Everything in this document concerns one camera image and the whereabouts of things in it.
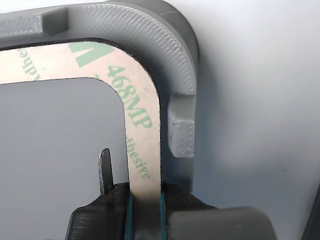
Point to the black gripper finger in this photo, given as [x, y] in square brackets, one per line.
[100, 220]
[180, 197]

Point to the tan adhesive rectangular frame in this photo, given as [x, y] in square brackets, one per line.
[140, 100]

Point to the grey holder with tabs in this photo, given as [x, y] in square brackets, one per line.
[50, 150]

